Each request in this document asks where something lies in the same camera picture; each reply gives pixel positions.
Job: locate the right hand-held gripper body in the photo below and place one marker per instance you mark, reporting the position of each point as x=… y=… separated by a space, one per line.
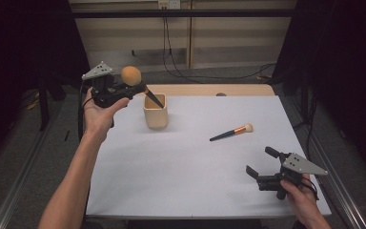
x=294 y=170

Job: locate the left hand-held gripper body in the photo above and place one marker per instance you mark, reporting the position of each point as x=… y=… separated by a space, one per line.
x=103 y=90

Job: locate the large makeup brush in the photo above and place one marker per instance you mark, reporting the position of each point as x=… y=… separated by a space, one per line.
x=131 y=75

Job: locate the beige square cup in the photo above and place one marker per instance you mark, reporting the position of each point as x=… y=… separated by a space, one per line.
x=155 y=116

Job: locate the small makeup brush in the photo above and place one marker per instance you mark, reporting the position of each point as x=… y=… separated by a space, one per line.
x=233 y=132

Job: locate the person's right hand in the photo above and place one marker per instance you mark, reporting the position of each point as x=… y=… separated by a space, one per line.
x=300 y=197

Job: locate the person's left hand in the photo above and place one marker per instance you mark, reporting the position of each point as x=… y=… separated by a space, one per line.
x=100 y=119

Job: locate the white table sheet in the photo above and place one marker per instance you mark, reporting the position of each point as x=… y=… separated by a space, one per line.
x=203 y=178

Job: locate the black metal stand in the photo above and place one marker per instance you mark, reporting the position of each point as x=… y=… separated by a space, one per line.
x=44 y=108
x=306 y=108

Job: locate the small black floor item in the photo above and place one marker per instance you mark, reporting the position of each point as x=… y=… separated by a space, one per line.
x=66 y=135

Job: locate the wooden table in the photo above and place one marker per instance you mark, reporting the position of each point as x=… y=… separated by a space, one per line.
x=203 y=90

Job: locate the black horizontal bar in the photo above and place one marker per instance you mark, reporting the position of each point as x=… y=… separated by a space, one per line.
x=184 y=13

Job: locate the dark curtain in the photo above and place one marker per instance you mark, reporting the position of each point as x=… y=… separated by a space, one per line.
x=346 y=63
x=19 y=47

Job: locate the aluminium floor rail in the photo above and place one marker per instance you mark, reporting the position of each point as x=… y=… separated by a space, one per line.
x=25 y=165
x=340 y=191

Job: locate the beige wall post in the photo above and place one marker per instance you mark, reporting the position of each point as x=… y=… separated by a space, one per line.
x=189 y=38

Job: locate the white wall socket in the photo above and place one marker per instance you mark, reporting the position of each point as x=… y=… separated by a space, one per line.
x=169 y=4

